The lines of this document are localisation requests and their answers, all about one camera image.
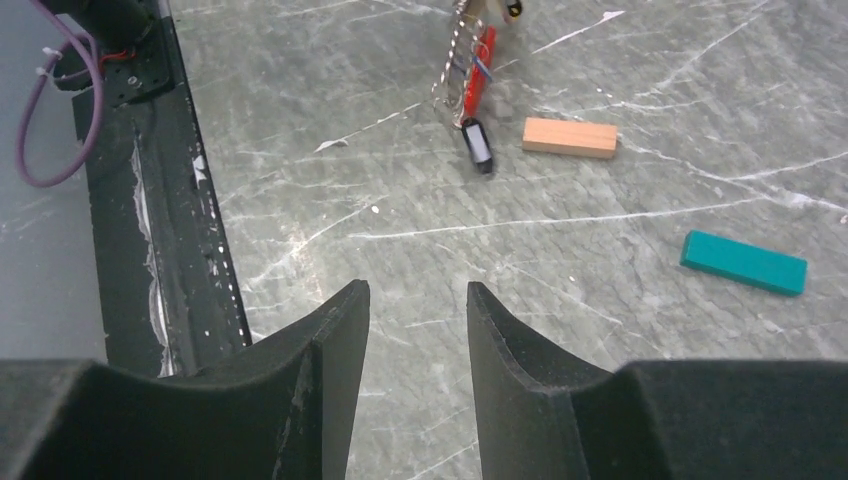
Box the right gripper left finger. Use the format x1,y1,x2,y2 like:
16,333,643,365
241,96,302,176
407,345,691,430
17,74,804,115
165,280,370,479

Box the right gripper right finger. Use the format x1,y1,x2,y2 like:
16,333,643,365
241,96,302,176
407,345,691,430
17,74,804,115
466,282,611,479

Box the red carabiner keyring with chain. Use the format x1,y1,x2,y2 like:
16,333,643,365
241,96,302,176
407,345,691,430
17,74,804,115
431,0,524,128

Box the black tagged key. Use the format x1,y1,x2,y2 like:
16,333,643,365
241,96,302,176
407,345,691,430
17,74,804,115
461,117,495,175

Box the teal block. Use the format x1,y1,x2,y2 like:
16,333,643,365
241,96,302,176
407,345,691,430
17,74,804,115
679,230,808,297

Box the peach block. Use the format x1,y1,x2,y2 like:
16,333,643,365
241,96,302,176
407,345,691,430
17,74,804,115
522,117,618,159

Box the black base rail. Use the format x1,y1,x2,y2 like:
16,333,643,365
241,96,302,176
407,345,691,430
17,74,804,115
48,1,251,377

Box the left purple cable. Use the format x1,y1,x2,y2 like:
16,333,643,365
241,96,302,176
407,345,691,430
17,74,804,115
14,0,107,189

